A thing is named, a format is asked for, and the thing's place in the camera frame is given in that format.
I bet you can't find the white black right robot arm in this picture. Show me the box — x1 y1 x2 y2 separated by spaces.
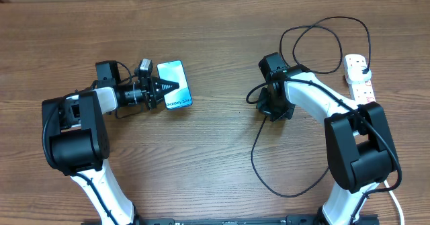
254 52 402 224

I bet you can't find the blue Galaxy S24 smartphone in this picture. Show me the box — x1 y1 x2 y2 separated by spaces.
157 60 193 109

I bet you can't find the white power extension strip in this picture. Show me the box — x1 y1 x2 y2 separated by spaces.
343 54 376 104

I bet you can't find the white charger plug adapter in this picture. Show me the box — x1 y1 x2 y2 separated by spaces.
345 65 372 85

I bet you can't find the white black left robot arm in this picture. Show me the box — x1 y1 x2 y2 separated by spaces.
42 59 188 224

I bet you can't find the white extension strip cord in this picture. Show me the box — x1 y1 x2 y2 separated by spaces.
382 179 406 225

